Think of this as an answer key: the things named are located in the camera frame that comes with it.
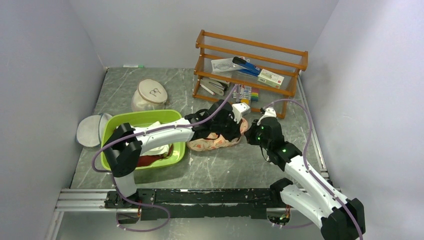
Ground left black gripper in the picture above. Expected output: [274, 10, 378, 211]
[212, 113, 244, 143]

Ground floral mesh laundry bag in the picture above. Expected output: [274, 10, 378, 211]
[186, 118, 249, 152]

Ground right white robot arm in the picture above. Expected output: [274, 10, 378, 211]
[244, 117, 366, 240]

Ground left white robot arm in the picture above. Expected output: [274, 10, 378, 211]
[100, 99, 250, 208]

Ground coloured marker pack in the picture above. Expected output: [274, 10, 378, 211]
[232, 85, 260, 105]

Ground grey black stapler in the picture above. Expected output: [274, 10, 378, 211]
[200, 78, 229, 96]

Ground white staples box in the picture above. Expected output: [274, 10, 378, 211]
[257, 69, 285, 89]

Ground orange wooden shelf rack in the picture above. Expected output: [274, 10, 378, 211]
[192, 29, 309, 102]

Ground white plastic packet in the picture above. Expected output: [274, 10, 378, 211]
[210, 57, 244, 73]

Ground blue stapler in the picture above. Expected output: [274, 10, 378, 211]
[232, 56, 262, 77]

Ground white garment in basin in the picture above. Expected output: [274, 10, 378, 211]
[129, 121, 174, 156]

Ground green plastic basin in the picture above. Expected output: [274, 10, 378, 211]
[100, 109, 187, 171]

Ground dark red garment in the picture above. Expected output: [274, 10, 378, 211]
[136, 144, 174, 167]

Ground white green marker pen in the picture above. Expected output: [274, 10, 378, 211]
[122, 64, 145, 68]

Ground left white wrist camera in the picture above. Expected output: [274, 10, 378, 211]
[231, 102, 251, 123]

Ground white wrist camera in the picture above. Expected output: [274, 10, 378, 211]
[231, 102, 251, 123]
[256, 107, 277, 126]

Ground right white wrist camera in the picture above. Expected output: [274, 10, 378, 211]
[256, 107, 277, 126]

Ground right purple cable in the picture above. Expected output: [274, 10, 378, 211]
[260, 98, 364, 240]

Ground purple cable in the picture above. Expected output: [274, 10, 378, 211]
[260, 98, 364, 240]
[91, 84, 239, 233]

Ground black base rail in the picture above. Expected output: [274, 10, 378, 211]
[104, 188, 290, 224]

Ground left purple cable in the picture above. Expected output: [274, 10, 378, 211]
[91, 84, 239, 233]

